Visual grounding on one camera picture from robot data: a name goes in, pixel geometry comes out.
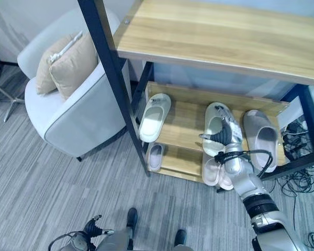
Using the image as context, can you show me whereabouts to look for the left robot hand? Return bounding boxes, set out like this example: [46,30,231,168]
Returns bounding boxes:
[83,214,115,244]

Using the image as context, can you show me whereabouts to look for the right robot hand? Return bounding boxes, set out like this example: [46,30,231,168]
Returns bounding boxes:
[199,104,242,150]

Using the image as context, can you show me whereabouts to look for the white slipper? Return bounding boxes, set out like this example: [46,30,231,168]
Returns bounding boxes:
[201,101,243,157]
[138,93,172,143]

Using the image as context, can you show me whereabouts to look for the wood and black shoe rack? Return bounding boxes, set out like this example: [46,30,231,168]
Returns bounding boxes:
[77,0,314,194]

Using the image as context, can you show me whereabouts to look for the grey robot body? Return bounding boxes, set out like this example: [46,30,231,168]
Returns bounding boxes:
[93,226,189,251]

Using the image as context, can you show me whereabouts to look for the grey slipper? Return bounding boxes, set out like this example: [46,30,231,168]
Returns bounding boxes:
[242,109,279,173]

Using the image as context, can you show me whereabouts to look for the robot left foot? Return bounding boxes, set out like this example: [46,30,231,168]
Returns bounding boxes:
[126,208,139,235]

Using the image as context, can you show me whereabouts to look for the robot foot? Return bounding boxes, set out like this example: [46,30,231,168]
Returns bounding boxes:
[126,208,139,235]
[174,229,187,247]

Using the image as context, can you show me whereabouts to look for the pink slipper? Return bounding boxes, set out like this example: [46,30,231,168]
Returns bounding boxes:
[201,154,226,187]
[218,167,235,191]

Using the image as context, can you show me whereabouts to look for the black power strip with plugs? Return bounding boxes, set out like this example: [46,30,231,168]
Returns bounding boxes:
[281,119,308,161]

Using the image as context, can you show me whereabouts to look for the small lilac slipper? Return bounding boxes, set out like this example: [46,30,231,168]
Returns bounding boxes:
[147,143,166,172]

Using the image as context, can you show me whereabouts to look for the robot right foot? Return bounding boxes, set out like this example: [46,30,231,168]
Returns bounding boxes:
[174,229,187,247]

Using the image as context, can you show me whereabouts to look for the white armchair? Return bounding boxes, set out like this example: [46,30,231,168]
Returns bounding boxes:
[17,7,133,163]

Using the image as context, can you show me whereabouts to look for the beige cushion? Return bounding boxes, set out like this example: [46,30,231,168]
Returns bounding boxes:
[49,31,99,100]
[36,32,81,95]

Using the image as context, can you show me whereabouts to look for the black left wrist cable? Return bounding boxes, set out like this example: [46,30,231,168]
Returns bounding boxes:
[47,231,77,251]

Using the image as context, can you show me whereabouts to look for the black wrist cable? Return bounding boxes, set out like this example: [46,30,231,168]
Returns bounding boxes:
[47,231,77,251]
[214,149,274,179]

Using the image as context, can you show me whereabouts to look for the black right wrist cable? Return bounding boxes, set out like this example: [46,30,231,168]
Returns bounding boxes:
[214,149,274,179]

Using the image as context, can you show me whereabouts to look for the black floor cables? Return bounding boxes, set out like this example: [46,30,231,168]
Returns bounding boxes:
[274,162,314,251]

